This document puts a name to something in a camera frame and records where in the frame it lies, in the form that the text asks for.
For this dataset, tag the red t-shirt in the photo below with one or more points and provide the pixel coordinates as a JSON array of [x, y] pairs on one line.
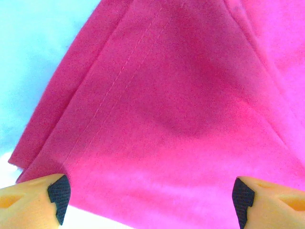
[[166, 95]]

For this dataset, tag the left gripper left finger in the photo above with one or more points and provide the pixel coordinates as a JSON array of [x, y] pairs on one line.
[[28, 205]]

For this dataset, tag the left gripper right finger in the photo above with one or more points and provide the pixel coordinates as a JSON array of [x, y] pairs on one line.
[[274, 205]]

